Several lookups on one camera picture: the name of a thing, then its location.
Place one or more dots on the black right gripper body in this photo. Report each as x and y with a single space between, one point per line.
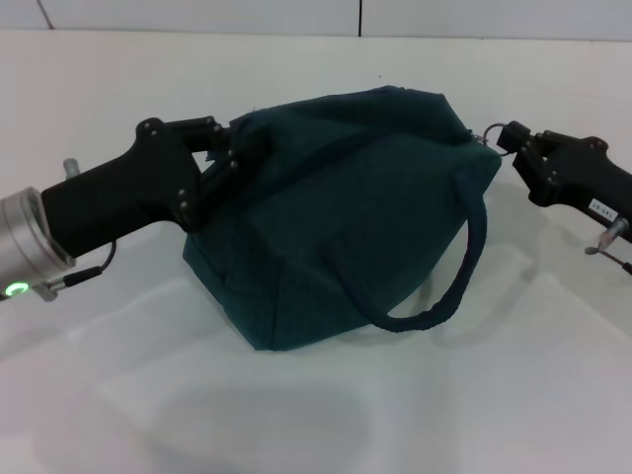
592 173

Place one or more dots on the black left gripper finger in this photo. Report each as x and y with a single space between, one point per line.
232 163
207 133

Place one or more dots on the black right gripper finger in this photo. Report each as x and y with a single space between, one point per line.
513 135
535 175

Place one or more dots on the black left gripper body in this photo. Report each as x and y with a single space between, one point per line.
123 192

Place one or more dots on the teal blue insulated bag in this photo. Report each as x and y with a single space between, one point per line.
345 222

